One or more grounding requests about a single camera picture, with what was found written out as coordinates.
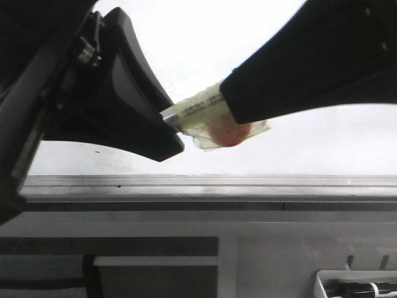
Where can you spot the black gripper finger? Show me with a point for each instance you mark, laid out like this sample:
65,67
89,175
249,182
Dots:
329,53
118,102

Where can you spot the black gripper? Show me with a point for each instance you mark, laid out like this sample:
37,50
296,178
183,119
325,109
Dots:
35,39

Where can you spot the white whiteboard marker with tape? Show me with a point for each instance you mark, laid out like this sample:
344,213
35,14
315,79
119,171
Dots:
207,119

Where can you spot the white whiteboard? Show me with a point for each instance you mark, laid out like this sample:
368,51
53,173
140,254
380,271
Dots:
193,44

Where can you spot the white tray with markers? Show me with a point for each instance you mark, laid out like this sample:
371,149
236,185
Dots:
346,283

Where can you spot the aluminium whiteboard frame rail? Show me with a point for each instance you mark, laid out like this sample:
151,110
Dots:
209,192

